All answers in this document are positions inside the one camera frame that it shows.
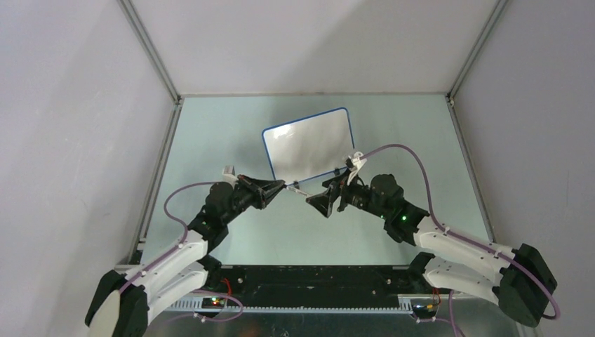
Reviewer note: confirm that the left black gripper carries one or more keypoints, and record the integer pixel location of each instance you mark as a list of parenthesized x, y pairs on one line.
[(262, 192)]

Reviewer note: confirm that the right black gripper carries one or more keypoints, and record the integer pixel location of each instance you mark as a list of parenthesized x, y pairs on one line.
[(337, 187)]

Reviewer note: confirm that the white whiteboard marker pen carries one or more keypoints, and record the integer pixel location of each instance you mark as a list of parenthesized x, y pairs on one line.
[(297, 190)]

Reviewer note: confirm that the blue framed whiteboard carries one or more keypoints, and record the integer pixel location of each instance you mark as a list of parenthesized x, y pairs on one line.
[(309, 147)]

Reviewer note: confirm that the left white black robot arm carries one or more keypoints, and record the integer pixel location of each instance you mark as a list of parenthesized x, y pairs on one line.
[(126, 303)]

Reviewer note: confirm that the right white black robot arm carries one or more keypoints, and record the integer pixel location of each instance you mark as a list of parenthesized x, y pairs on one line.
[(518, 281)]

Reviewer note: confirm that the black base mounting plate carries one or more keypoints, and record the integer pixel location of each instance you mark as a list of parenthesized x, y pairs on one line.
[(347, 286)]

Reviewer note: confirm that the left controller board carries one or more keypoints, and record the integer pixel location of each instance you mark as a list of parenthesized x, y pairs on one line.
[(213, 303)]

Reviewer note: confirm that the controller board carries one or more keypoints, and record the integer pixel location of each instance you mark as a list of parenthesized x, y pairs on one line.
[(213, 303), (429, 309)]

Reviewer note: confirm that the right controller board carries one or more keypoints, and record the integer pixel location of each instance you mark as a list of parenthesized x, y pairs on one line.
[(429, 309)]

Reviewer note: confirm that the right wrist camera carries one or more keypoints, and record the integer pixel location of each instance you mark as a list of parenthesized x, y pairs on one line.
[(355, 163)]

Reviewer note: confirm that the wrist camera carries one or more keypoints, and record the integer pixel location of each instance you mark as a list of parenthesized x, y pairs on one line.
[(355, 163), (228, 173)]

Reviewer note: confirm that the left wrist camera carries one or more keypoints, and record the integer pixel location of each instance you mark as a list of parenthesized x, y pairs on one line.
[(228, 173)]

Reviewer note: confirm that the grey cable duct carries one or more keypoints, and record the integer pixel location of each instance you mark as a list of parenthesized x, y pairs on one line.
[(194, 304)]

